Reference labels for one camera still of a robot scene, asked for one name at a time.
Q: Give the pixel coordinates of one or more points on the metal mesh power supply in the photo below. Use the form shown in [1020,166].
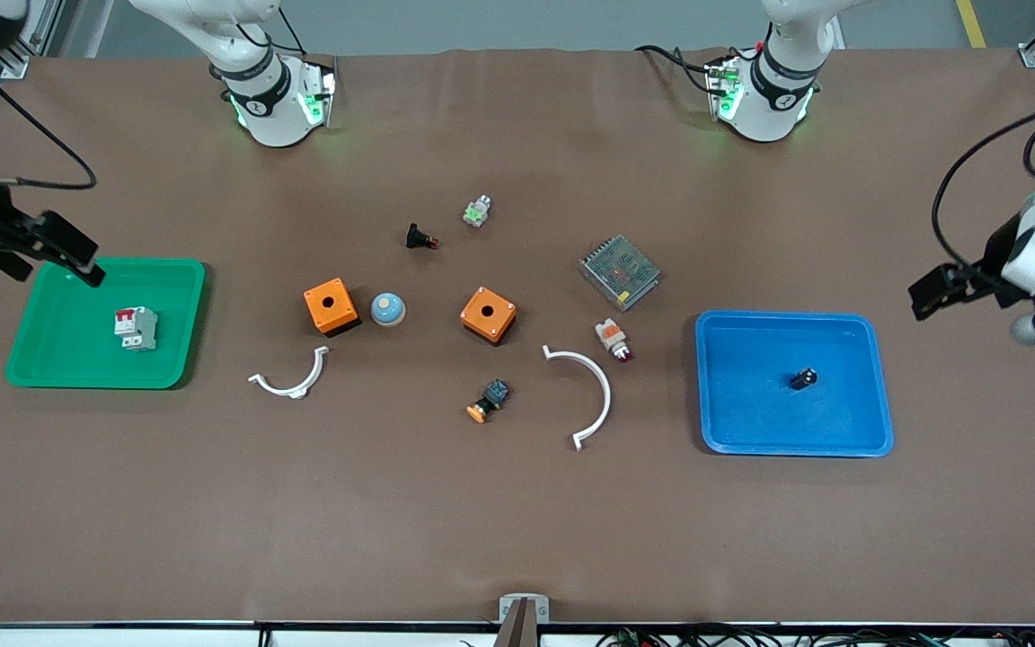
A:
[620,272]

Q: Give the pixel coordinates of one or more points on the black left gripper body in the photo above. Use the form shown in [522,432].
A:
[990,261]

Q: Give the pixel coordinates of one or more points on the large white curved clip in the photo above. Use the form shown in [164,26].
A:
[602,385]

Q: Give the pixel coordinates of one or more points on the grey metal table bracket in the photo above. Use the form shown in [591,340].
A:
[508,604]

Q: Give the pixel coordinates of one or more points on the green plastic tray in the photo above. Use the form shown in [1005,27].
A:
[77,359]

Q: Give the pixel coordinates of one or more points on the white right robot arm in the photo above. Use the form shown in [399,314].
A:
[266,99]

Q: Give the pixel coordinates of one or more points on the red indicator lamp orange body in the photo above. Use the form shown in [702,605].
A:
[611,337]

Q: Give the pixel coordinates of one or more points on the blue plastic tray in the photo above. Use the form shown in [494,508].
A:
[751,395]

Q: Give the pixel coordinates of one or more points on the small white curved clip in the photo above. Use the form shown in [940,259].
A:
[296,388]

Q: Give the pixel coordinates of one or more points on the white red circuit breaker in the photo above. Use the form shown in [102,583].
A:
[137,329]

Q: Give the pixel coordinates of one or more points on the orange button box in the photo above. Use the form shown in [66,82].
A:
[487,314]
[331,305]

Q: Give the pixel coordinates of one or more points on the small black capacitor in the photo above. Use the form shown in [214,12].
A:
[803,379]

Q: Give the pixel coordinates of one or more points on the green white indicator lamp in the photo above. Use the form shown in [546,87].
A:
[477,212]

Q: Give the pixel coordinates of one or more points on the blue dome buzzer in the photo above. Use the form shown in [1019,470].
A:
[388,310]

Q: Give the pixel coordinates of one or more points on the orange push button switch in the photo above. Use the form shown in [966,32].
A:
[490,398]

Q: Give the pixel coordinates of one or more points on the black switch red tip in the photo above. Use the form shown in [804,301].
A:
[417,236]

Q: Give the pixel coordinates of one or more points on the brown pole under bracket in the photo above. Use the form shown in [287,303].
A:
[522,624]

